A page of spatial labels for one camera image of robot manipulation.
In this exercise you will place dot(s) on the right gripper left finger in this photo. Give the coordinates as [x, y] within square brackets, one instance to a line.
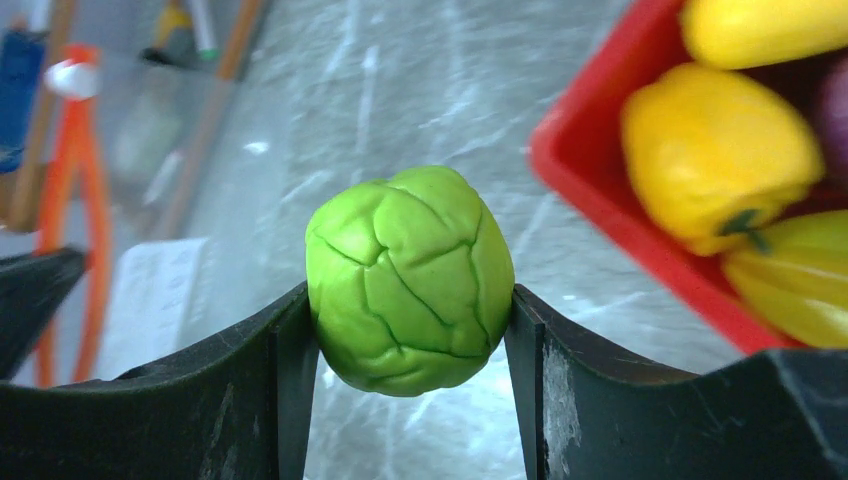
[235, 405]

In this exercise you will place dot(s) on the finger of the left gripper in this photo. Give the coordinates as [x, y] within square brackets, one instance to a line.
[33, 286]

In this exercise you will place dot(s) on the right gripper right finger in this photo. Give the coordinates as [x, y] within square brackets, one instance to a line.
[588, 408]

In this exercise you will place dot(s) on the clear zip top bag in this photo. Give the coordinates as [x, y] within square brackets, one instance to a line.
[138, 283]

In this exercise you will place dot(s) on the green lime toy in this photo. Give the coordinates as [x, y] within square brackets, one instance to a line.
[410, 282]

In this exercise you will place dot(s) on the yellow mango toy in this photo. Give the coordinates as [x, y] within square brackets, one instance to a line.
[741, 34]

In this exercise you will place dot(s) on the purple onion toy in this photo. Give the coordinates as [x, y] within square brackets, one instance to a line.
[831, 120]

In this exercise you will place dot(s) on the red plastic food bin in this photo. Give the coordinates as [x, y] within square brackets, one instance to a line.
[577, 151]

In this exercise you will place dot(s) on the blue stapler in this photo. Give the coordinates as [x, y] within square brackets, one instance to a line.
[22, 55]

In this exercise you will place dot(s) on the yellow green starfruit toy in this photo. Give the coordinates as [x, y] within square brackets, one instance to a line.
[793, 274]

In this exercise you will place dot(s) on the wooden shelf rack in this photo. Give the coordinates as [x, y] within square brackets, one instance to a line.
[169, 67]

